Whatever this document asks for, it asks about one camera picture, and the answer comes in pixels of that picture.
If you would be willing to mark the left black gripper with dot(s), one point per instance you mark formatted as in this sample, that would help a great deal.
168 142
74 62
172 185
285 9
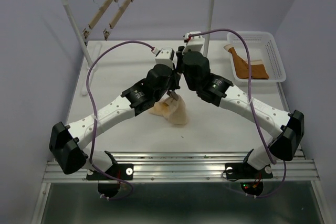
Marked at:
175 84

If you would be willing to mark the white plastic basket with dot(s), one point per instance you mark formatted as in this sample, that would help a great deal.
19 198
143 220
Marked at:
263 50

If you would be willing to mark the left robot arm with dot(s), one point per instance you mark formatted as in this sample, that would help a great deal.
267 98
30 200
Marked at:
72 145

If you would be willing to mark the wooden clip hanger with underwear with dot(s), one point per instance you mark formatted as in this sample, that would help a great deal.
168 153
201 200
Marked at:
172 94

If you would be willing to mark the brown underwear in basket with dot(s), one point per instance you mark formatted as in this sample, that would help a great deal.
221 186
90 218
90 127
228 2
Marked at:
258 70

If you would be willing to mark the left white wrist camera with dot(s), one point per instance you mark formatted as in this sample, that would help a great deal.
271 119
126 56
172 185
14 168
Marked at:
165 57

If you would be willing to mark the aluminium rail base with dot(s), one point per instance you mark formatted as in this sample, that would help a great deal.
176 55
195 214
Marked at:
179 167

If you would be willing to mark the wooden clip hanger far left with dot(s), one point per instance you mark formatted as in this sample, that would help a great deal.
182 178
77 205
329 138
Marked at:
97 16

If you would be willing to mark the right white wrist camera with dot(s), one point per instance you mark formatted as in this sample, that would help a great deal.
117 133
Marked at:
193 43

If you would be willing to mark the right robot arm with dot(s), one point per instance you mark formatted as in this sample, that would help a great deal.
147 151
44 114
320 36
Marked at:
286 128

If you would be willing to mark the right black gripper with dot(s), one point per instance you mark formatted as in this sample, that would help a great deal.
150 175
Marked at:
180 58

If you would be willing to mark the beige underwear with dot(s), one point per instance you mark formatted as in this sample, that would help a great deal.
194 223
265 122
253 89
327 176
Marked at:
174 111

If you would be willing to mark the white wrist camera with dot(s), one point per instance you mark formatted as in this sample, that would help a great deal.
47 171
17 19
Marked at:
193 43
165 57

